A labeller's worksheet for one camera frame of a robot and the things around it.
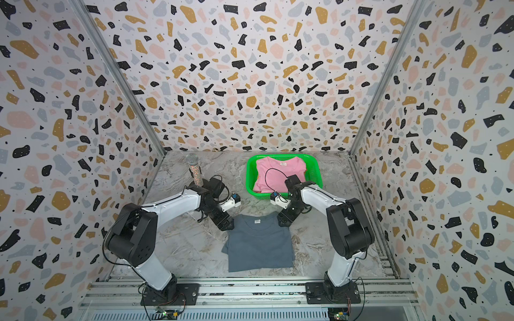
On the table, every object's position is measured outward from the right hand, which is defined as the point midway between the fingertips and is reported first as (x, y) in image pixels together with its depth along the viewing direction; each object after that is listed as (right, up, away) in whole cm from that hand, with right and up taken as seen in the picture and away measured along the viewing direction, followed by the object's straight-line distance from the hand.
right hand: (286, 217), depth 92 cm
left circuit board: (-43, -29, -21) cm, 56 cm away
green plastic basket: (+16, +19, +16) cm, 30 cm away
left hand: (-26, 0, -3) cm, 26 cm away
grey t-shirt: (-13, -9, -6) cm, 17 cm away
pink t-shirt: (-7, +20, -9) cm, 23 cm away
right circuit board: (+17, -29, -21) cm, 40 cm away
